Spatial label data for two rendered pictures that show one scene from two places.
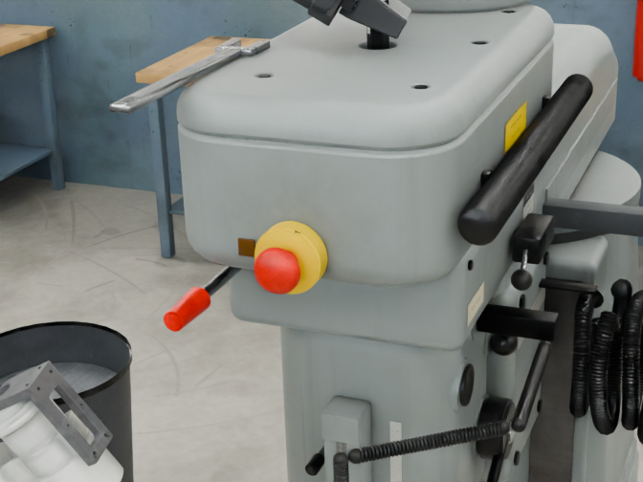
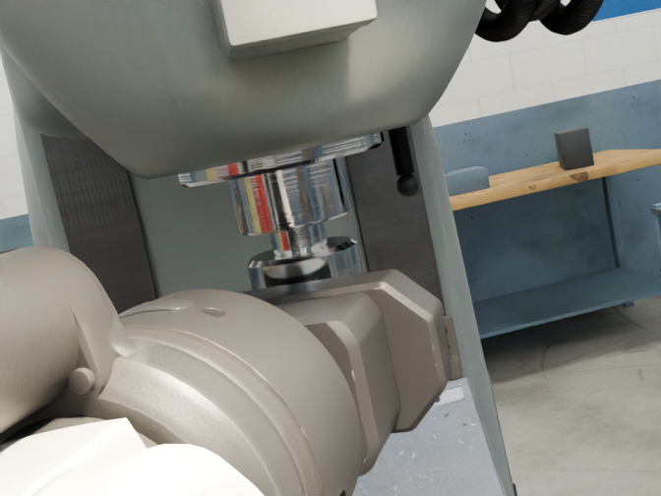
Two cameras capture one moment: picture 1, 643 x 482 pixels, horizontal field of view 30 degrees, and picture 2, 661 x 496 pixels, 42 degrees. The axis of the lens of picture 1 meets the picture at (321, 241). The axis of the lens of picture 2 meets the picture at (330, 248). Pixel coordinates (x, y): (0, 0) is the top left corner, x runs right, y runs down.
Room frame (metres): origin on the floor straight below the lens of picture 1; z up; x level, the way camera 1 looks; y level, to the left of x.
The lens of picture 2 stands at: (0.83, 0.10, 1.32)
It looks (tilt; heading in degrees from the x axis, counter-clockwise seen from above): 8 degrees down; 330
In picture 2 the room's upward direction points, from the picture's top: 12 degrees counter-clockwise
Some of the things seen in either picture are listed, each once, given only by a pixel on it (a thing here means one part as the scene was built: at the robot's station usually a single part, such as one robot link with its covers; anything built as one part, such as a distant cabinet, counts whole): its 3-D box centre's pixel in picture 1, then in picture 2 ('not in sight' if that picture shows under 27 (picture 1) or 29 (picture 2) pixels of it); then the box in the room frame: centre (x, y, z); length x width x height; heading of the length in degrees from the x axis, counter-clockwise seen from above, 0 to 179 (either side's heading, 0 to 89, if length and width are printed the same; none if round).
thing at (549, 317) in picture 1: (517, 330); not in sight; (1.11, -0.20, 1.59); 0.08 x 0.02 x 0.04; 68
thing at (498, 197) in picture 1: (532, 145); not in sight; (1.12, -0.21, 1.79); 0.45 x 0.04 x 0.04; 158
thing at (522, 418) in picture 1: (532, 383); not in sight; (1.02, -0.20, 1.58); 0.17 x 0.01 x 0.01; 161
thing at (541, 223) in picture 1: (524, 251); not in sight; (1.15, -0.21, 1.66); 0.12 x 0.04 x 0.04; 158
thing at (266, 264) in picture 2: not in sight; (303, 260); (1.14, -0.06, 1.26); 0.05 x 0.05 x 0.01
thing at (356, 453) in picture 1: (438, 440); not in sight; (0.93, -0.10, 1.58); 0.17 x 0.01 x 0.01; 106
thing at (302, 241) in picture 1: (291, 257); not in sight; (0.93, 0.03, 1.76); 0.06 x 0.02 x 0.06; 68
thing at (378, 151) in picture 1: (384, 120); not in sight; (1.16, -0.07, 1.81); 0.47 x 0.26 x 0.16; 158
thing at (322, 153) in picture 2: not in sight; (280, 155); (1.14, -0.06, 1.31); 0.09 x 0.09 x 0.01
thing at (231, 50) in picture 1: (191, 72); not in sight; (1.04, 0.11, 1.89); 0.24 x 0.04 x 0.01; 157
